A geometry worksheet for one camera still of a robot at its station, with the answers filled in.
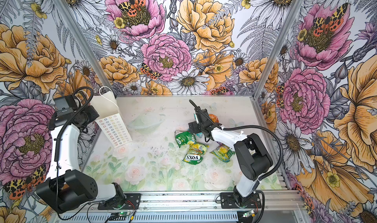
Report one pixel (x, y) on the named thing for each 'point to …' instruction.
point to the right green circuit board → (250, 213)
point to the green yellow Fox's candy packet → (196, 153)
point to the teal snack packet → (200, 134)
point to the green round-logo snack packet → (182, 137)
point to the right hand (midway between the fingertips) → (197, 127)
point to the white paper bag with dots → (110, 118)
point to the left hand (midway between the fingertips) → (96, 118)
